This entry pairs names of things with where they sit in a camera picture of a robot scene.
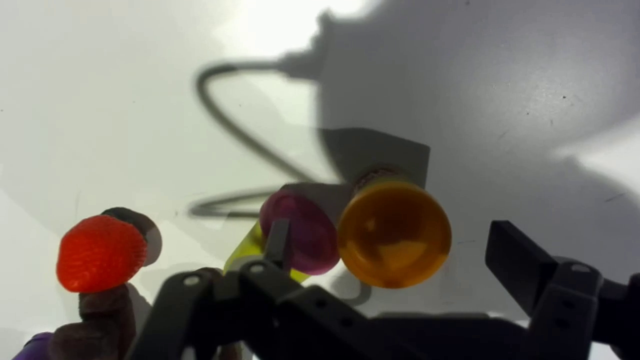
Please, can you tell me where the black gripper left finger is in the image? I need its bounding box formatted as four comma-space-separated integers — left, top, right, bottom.
127, 258, 376, 360

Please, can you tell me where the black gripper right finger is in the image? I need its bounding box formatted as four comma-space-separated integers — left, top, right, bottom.
484, 217, 640, 360

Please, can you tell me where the yellow tub orange lid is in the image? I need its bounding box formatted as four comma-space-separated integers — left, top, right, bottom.
337, 166, 455, 289

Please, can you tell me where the tub with red lid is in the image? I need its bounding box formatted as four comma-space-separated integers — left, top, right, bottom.
56, 206, 164, 295

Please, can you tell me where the purple tub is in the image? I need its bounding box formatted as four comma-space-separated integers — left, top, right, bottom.
13, 329, 56, 360

